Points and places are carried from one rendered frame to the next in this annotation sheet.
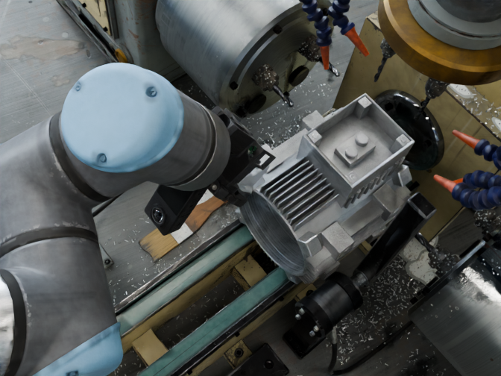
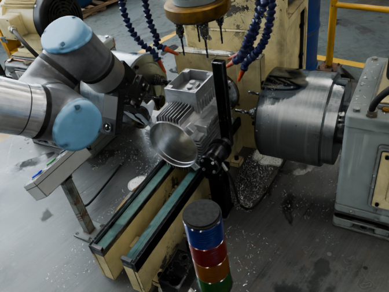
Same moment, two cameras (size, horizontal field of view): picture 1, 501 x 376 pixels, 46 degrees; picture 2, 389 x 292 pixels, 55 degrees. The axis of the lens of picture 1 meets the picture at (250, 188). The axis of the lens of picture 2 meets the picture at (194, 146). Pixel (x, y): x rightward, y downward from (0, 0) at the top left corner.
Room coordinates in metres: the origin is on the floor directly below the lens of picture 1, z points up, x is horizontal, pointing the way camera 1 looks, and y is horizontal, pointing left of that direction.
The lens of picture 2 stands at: (-0.49, -0.01, 1.64)
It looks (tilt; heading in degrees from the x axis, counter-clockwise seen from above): 37 degrees down; 354
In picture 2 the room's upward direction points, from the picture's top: 10 degrees counter-clockwise
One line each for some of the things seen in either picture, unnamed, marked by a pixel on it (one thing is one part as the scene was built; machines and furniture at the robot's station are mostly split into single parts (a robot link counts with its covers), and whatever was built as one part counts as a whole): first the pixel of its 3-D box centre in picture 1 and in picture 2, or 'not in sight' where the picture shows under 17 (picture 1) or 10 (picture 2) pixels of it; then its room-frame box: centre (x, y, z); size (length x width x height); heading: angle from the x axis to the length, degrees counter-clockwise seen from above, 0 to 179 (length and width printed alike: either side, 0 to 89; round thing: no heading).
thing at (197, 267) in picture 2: not in sight; (210, 260); (-0.11, -0.05, 1.10); 0.06 x 0.06 x 0.04
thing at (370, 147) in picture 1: (353, 151); (191, 91); (0.45, -0.13, 1.11); 0.12 x 0.11 x 0.07; 139
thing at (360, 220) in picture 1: (319, 195); (190, 125); (0.42, -0.11, 1.02); 0.20 x 0.19 x 0.19; 139
